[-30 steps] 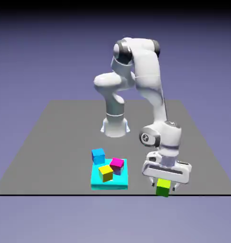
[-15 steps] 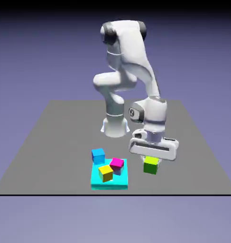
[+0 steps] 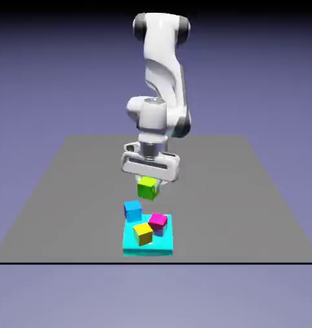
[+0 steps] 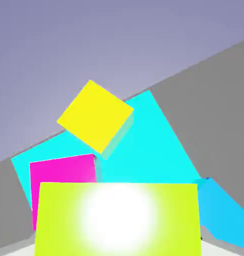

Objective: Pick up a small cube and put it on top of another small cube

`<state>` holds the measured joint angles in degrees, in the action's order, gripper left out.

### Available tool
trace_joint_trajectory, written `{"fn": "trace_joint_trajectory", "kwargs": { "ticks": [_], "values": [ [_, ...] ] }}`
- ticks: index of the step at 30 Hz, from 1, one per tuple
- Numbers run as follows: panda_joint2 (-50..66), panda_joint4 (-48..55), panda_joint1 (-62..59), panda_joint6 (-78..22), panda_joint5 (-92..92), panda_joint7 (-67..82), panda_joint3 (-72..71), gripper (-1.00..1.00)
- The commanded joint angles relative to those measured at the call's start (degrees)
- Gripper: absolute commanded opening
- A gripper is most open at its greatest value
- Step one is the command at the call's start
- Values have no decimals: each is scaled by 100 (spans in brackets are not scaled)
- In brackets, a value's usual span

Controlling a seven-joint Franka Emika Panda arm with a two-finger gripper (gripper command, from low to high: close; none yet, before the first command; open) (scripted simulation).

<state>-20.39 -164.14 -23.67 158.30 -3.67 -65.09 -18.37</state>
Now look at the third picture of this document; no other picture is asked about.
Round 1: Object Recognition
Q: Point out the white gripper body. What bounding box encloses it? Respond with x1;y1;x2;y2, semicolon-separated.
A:
120;151;181;183

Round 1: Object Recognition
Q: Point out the small green cube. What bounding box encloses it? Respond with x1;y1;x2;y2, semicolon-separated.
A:
136;176;157;201

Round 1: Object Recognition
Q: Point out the small blue cube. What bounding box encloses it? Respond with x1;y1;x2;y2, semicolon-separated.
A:
123;200;143;223

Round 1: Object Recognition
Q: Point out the small magenta cube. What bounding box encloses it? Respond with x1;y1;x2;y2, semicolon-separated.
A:
147;212;168;231

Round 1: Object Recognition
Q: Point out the small yellow cube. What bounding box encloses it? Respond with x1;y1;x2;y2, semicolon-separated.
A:
133;222;154;247

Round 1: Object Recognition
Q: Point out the large cyan box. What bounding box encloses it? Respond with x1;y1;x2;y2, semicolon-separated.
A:
122;213;174;258

